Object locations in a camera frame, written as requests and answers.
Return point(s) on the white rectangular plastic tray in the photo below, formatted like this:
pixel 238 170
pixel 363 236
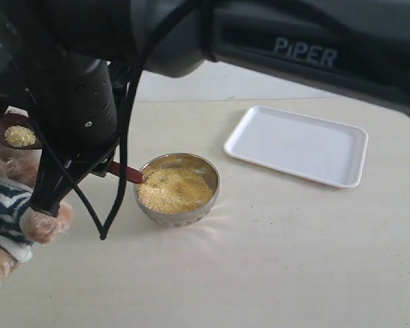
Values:
pixel 319 150

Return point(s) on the yellow millet grains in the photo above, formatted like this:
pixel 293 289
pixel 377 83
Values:
pixel 174 190

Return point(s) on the brown teddy bear striped sweater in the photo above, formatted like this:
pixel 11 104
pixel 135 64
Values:
pixel 20 225

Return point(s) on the steel bowl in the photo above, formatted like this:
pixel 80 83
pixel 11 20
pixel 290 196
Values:
pixel 192 162

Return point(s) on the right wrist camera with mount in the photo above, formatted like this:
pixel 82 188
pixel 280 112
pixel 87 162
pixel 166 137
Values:
pixel 13 90

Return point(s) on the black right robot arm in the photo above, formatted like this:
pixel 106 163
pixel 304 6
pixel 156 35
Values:
pixel 359 49

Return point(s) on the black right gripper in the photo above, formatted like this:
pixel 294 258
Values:
pixel 71 102

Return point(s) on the dark red wooden spoon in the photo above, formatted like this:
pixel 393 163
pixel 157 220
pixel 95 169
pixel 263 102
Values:
pixel 16 132

